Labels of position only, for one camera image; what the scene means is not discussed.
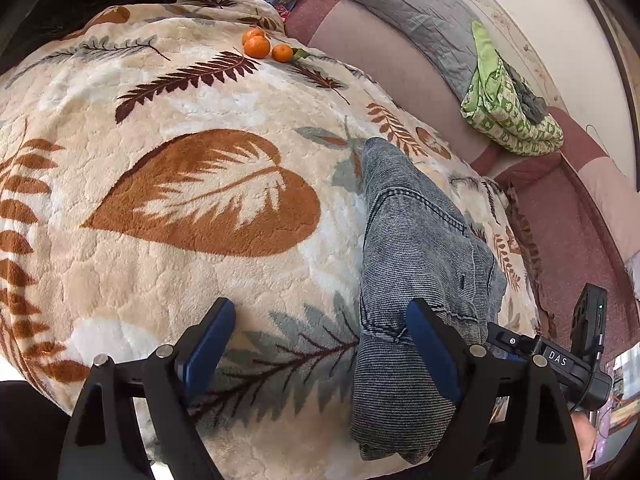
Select green patterned cloth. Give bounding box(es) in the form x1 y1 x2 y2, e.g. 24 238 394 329
460 21 565 157

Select grey quilted blanket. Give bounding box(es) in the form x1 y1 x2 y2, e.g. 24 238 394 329
285 0 501 106

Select dark grey cloth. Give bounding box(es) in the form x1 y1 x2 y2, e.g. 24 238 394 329
505 60 551 126

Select leaf print fleece blanket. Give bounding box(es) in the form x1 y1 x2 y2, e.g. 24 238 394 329
0 0 556 480

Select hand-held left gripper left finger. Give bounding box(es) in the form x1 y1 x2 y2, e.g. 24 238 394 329
57 297 237 480

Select person's right hand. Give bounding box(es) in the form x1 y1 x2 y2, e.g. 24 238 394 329
572 410 599 471

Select pink bed sheet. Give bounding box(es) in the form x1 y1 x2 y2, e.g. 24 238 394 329
285 0 640 361

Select blue denim pants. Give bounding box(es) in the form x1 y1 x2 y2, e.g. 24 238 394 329
350 136 508 465

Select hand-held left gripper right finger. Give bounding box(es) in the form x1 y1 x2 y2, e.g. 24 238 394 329
405 299 585 480

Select large tangerine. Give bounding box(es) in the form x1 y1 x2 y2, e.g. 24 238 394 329
244 35 271 59

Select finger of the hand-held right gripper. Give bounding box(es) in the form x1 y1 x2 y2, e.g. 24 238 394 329
487 322 543 361

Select tangerine with green leaf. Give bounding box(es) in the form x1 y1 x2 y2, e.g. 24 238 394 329
271 44 312 63

